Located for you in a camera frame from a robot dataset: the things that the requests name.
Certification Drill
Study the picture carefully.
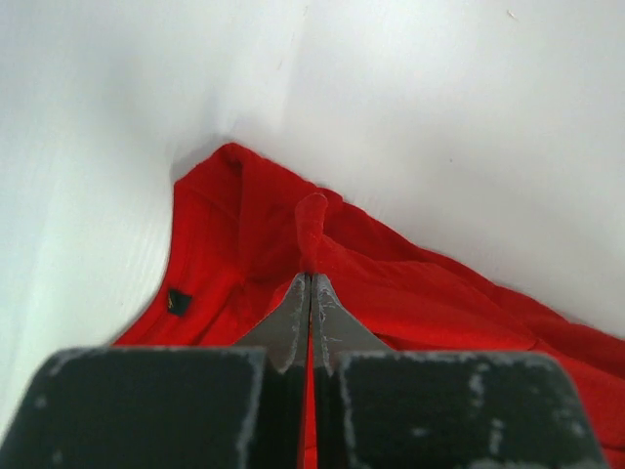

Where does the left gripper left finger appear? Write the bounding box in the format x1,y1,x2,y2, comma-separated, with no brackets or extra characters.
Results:
1,274,311,468

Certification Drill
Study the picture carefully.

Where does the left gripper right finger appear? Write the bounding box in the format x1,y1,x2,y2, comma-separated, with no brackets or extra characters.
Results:
311,275,607,468

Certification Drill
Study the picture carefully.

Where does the red t-shirt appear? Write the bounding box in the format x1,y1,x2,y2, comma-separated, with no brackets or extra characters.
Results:
119,143,624,468

